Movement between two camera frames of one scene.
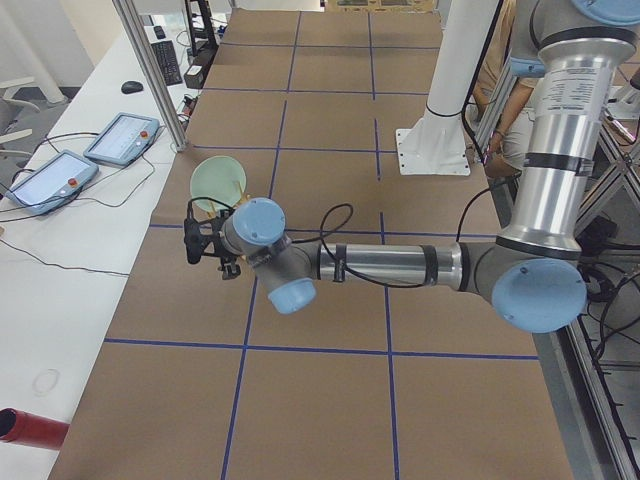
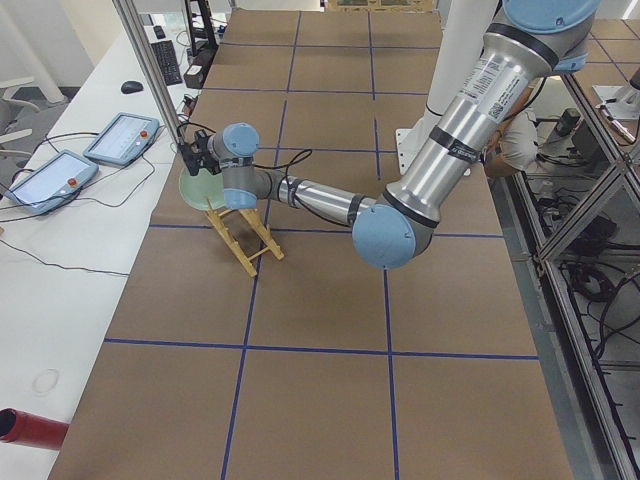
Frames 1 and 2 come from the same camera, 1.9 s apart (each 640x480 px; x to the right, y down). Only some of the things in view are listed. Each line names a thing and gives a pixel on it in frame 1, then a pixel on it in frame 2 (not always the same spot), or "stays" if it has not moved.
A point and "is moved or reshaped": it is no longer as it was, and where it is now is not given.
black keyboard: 167,58 stays
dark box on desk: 195,76 stays
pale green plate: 220,178 is moved or reshaped
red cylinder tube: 17,426 stays
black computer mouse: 130,86 stays
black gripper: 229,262 -> 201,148
